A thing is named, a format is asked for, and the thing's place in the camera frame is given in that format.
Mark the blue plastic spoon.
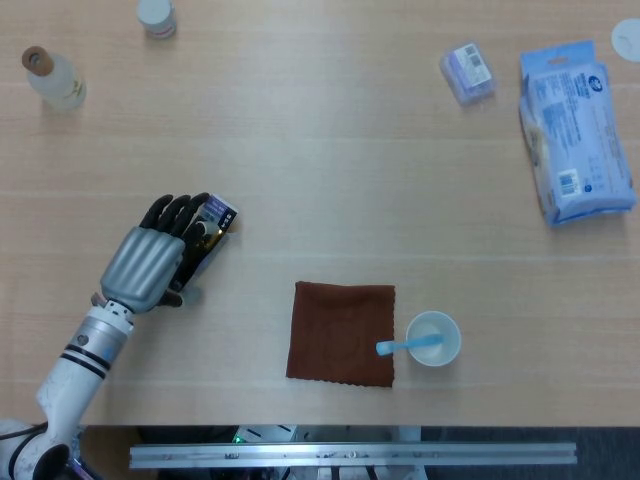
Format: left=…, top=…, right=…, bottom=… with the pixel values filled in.
left=375, top=334, right=443, bottom=357

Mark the white paper cup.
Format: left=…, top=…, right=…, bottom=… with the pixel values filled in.
left=404, top=310, right=463, bottom=368

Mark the blue wet wipes pack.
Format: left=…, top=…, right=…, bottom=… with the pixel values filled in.
left=517, top=39, right=639, bottom=230

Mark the aluminium profile rail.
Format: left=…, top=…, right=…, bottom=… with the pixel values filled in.
left=129, top=441, right=578, bottom=470

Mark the white round lid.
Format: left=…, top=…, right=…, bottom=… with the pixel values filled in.
left=610, top=18, right=640, bottom=63

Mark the brown folded cloth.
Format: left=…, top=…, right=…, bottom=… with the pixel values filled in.
left=285, top=280, right=397, bottom=389

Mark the black rectangular box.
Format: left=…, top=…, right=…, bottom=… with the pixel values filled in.
left=172, top=193, right=239, bottom=293

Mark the frosted bottle with wooden cap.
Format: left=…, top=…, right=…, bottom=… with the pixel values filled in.
left=21, top=45, right=88, bottom=113

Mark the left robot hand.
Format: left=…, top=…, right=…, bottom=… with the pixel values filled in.
left=99, top=192, right=211, bottom=314

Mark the small white jar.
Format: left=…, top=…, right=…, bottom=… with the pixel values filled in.
left=136, top=0, right=178, bottom=40

